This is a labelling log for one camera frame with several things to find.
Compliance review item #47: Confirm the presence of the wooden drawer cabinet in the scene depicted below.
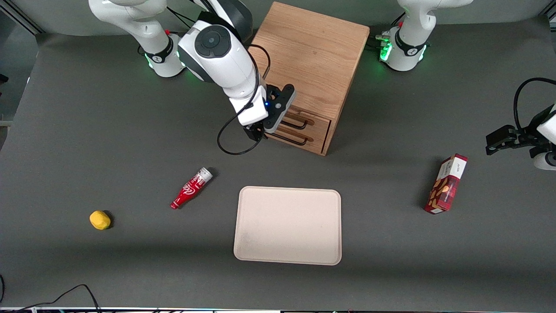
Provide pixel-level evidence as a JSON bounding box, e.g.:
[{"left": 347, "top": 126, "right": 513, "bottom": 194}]
[{"left": 250, "top": 1, "right": 371, "bottom": 156}]

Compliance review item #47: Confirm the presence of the red cracker box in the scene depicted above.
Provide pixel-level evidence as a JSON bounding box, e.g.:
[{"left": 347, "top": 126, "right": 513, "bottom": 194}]
[{"left": 424, "top": 153, "right": 469, "bottom": 215}]

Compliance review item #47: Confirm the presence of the short black drawer handle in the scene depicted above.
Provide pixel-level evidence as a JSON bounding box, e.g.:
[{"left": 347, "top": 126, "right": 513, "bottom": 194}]
[{"left": 271, "top": 128, "right": 314, "bottom": 146}]

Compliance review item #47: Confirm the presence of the yellow lemon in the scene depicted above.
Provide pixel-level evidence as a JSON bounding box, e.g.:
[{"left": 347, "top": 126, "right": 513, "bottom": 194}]
[{"left": 89, "top": 210, "right": 112, "bottom": 230}]

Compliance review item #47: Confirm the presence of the loose black floor cable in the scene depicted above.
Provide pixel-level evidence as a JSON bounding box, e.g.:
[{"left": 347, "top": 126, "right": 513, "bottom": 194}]
[{"left": 0, "top": 284, "right": 101, "bottom": 313}]

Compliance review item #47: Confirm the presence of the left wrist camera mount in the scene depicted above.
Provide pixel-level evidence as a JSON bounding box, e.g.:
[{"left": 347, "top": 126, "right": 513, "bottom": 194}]
[{"left": 515, "top": 114, "right": 543, "bottom": 150}]

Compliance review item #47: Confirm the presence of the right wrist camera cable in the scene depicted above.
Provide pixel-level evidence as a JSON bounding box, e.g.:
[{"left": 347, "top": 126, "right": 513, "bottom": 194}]
[{"left": 217, "top": 43, "right": 272, "bottom": 156}]

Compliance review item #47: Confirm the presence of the plain wooden drawer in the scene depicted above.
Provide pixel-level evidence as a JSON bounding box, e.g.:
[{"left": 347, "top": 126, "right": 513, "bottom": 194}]
[{"left": 266, "top": 126, "right": 330, "bottom": 155}]

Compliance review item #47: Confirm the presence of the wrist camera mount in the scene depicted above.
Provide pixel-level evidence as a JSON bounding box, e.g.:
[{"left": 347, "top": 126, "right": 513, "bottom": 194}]
[
  {"left": 515, "top": 114, "right": 543, "bottom": 150},
  {"left": 262, "top": 84, "right": 297, "bottom": 134}
]

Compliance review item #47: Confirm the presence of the red cola bottle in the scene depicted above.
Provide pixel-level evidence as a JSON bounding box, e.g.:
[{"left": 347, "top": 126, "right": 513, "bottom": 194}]
[{"left": 170, "top": 167, "right": 214, "bottom": 210}]

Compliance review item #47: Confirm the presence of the wooden drawer with notched lip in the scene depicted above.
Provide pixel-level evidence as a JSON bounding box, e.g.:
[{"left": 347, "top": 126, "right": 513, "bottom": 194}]
[{"left": 282, "top": 104, "right": 333, "bottom": 140}]

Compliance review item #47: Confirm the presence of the long black drawer handle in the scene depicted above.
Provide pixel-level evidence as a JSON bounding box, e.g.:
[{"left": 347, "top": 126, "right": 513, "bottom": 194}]
[{"left": 280, "top": 111, "right": 315, "bottom": 130}]

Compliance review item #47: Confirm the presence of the beige plastic tray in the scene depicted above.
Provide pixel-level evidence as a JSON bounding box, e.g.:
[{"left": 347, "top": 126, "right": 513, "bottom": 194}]
[{"left": 233, "top": 186, "right": 342, "bottom": 266}]

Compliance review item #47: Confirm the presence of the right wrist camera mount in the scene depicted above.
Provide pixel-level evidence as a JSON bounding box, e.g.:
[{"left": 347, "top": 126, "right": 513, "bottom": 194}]
[{"left": 262, "top": 84, "right": 297, "bottom": 134}]

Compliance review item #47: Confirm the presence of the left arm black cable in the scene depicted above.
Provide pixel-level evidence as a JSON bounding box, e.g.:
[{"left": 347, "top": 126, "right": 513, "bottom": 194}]
[{"left": 513, "top": 77, "right": 556, "bottom": 132}]

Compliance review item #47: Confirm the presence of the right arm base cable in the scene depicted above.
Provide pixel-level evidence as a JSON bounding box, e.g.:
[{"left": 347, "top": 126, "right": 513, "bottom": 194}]
[{"left": 166, "top": 8, "right": 197, "bottom": 27}]

